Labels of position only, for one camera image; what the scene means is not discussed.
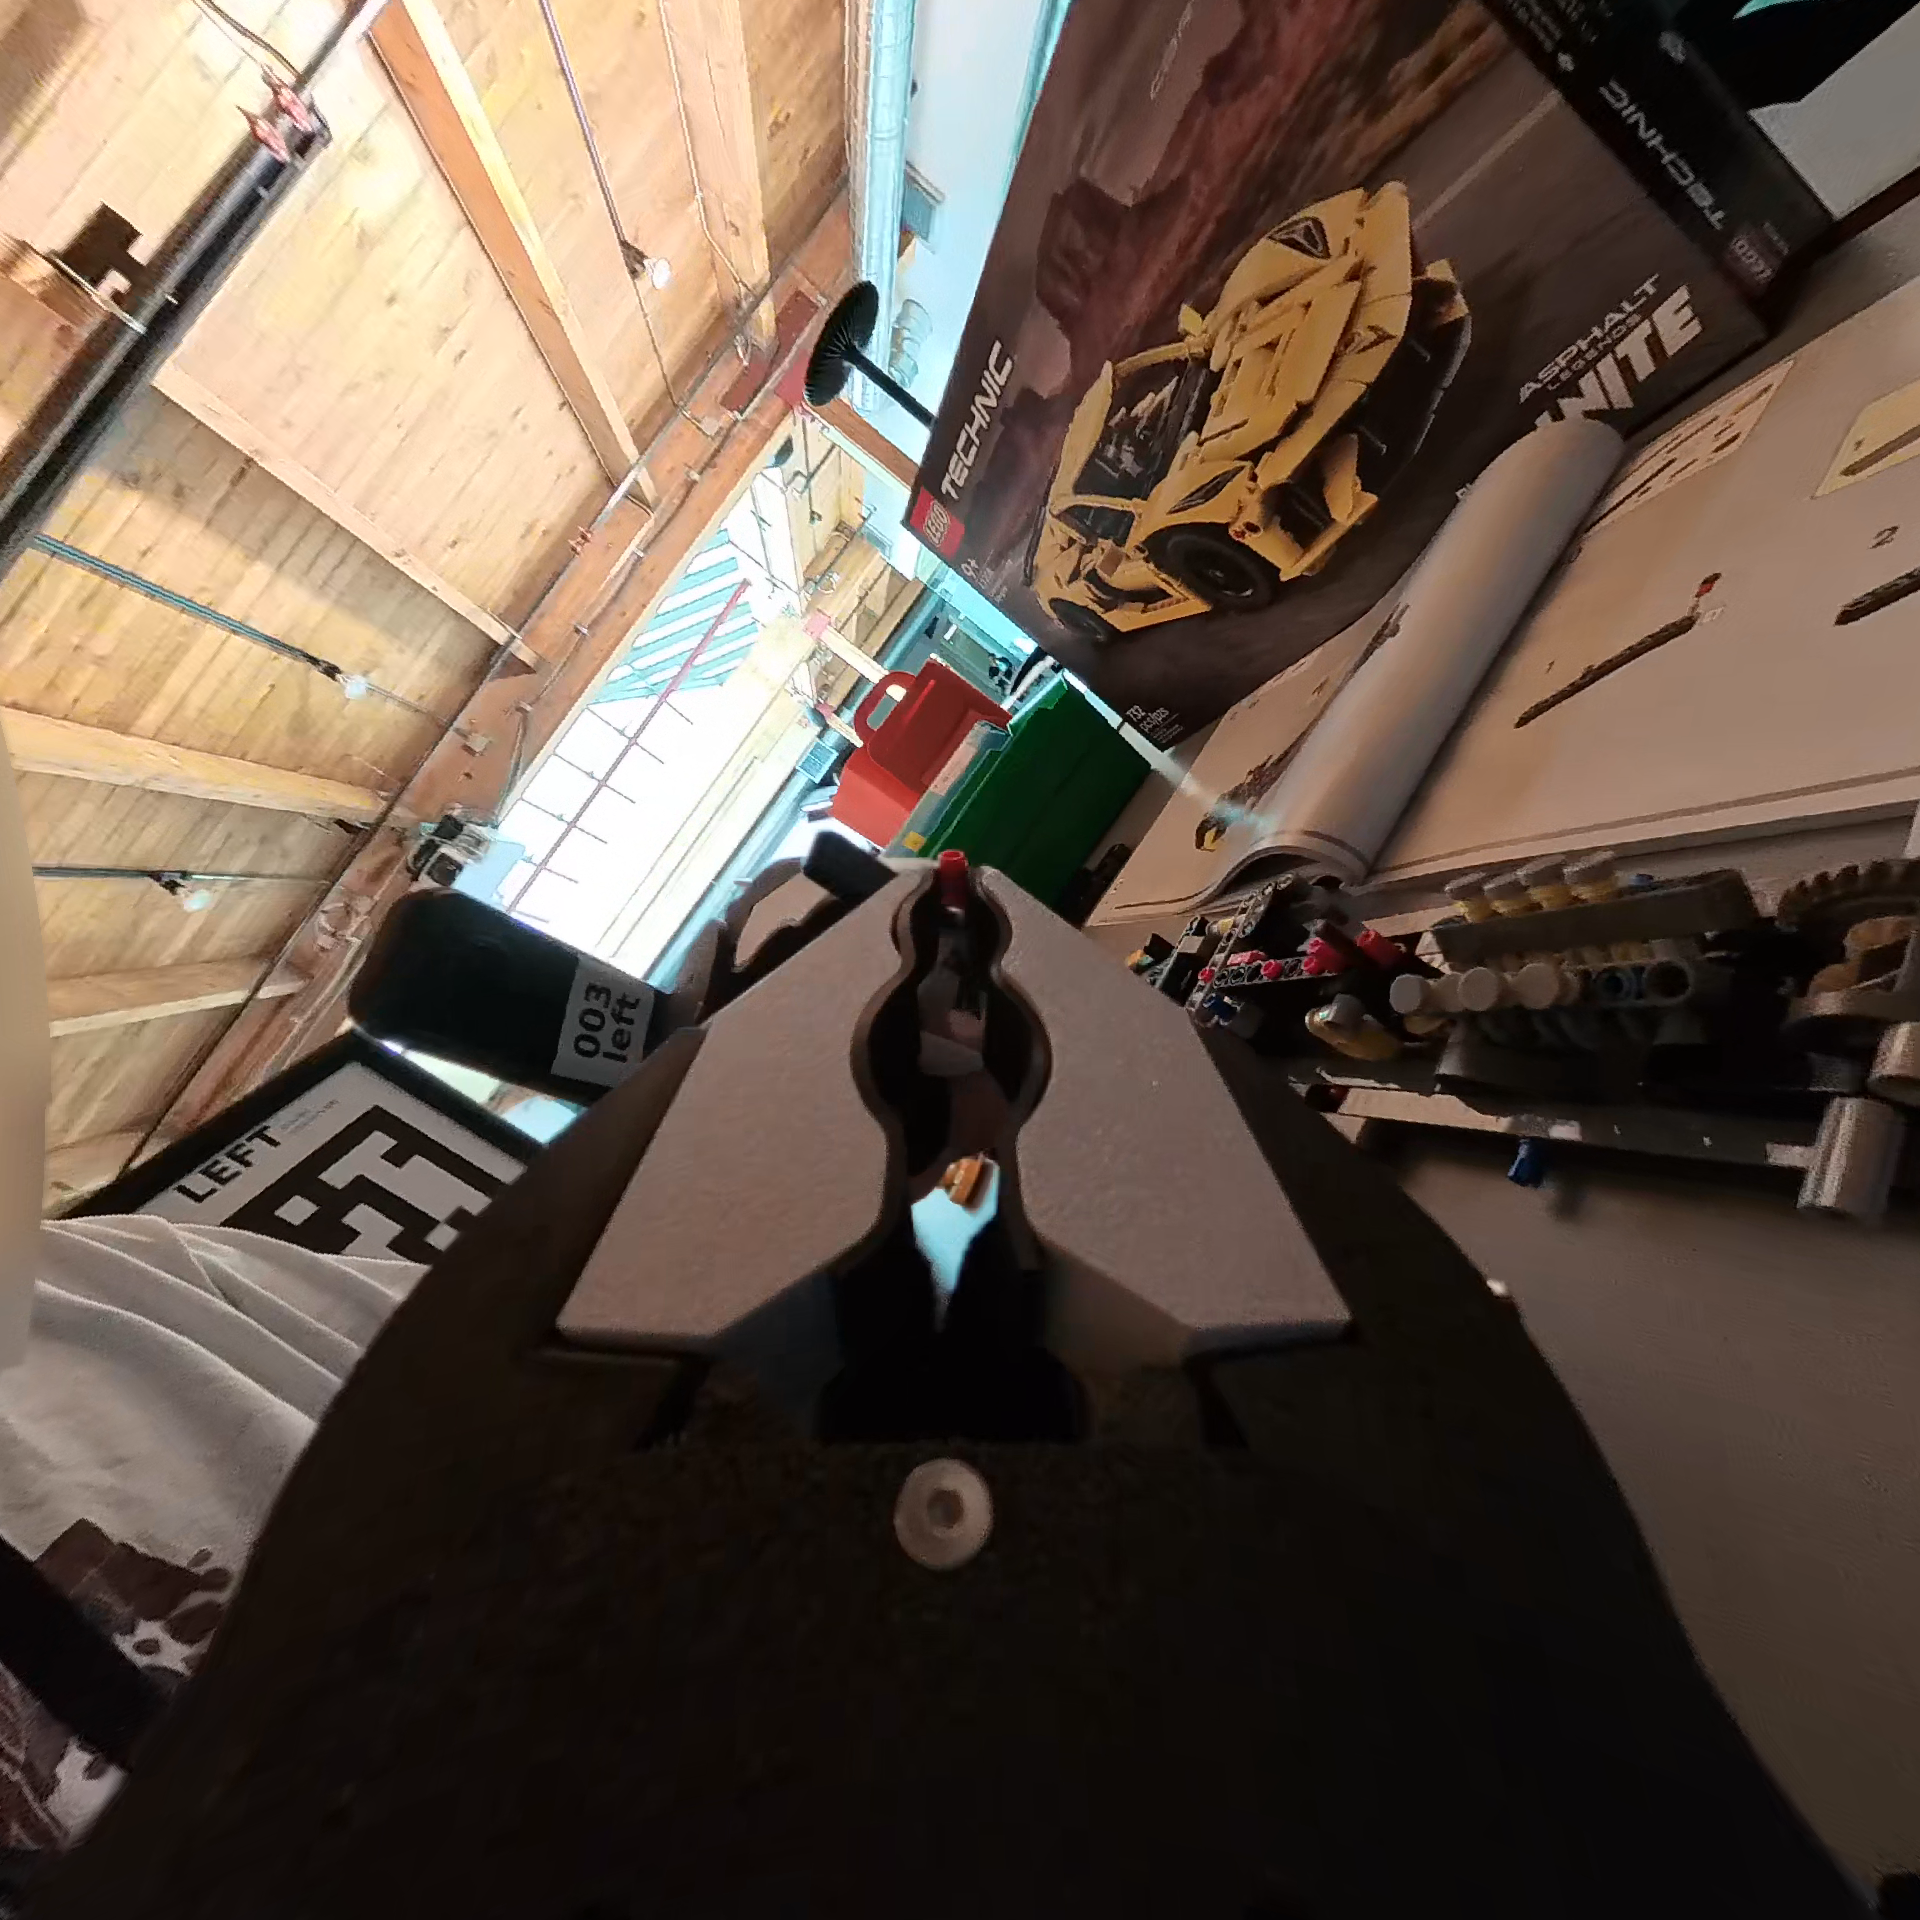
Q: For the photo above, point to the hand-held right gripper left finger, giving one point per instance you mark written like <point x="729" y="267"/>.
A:
<point x="735" y="1154"/>

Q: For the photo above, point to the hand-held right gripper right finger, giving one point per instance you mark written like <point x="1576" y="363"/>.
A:
<point x="1156" y="1171"/>

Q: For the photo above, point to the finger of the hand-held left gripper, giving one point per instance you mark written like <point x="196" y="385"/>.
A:
<point x="751" y="937"/>

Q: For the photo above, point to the black lego beam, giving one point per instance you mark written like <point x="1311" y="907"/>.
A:
<point x="837" y="863"/>

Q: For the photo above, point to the red lego pin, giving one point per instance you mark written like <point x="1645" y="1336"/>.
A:
<point x="951" y="884"/>

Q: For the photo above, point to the partly built lego chassis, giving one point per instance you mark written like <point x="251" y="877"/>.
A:
<point x="1589" y="991"/>

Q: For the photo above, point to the yellow car set box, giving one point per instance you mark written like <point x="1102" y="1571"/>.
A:
<point x="1201" y="225"/>

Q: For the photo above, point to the red plastic bin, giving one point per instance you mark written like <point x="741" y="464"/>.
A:
<point x="902" y="749"/>

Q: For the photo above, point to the green plastic bin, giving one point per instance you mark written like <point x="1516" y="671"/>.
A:
<point x="1051" y="795"/>

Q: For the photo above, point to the person's white printed shirt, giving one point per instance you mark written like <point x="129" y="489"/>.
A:
<point x="166" y="1348"/>

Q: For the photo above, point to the black round ceiling fan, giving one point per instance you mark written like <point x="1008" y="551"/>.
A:
<point x="844" y="339"/>

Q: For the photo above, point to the open instruction booklet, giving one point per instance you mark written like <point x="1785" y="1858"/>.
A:
<point x="1652" y="674"/>

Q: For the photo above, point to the black cardboard box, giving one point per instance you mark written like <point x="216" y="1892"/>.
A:
<point x="1652" y="105"/>

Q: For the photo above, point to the black ceiling rail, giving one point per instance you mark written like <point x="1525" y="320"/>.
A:
<point x="136" y="383"/>

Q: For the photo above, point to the silver ventilation duct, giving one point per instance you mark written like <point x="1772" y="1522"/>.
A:
<point x="885" y="120"/>

